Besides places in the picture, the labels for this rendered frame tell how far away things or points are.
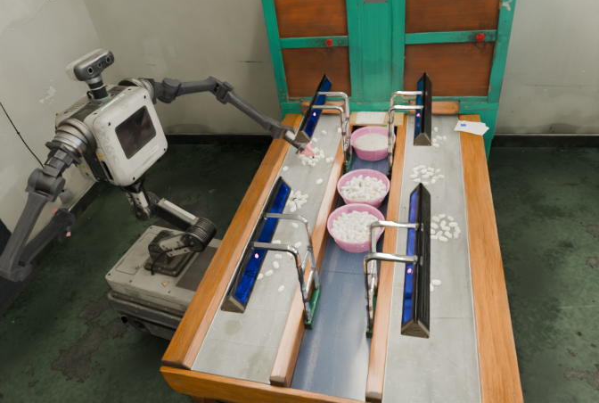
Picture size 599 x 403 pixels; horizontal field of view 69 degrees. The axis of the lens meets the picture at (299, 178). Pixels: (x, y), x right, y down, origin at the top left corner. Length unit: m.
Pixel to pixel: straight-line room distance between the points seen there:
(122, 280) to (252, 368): 1.10
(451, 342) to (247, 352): 0.73
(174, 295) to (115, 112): 0.97
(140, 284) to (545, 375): 2.07
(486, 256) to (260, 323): 0.95
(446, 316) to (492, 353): 0.20
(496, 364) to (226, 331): 0.96
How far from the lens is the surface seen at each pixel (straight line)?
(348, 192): 2.27
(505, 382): 1.66
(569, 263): 3.12
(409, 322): 1.32
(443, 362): 1.68
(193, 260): 2.49
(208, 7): 3.72
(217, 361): 1.75
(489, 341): 1.72
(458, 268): 1.93
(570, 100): 3.90
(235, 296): 1.43
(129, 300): 2.62
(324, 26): 2.70
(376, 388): 1.59
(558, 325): 2.81
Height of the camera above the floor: 2.19
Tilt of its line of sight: 37 degrees down
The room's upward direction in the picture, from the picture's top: 9 degrees counter-clockwise
